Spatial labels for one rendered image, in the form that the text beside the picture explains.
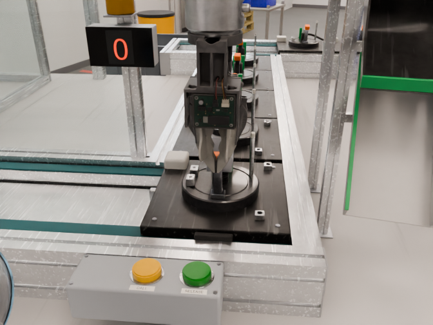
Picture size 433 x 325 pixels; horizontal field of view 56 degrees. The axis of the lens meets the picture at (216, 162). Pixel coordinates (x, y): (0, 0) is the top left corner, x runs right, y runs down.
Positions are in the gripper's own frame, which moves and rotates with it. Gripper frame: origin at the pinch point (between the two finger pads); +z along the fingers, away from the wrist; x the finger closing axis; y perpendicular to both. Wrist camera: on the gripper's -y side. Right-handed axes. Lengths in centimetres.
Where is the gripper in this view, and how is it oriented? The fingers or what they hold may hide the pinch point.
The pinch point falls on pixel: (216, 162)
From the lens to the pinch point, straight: 63.9
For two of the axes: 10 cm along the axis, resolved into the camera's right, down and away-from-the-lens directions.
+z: 0.0, 8.9, 4.6
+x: 10.0, 0.4, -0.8
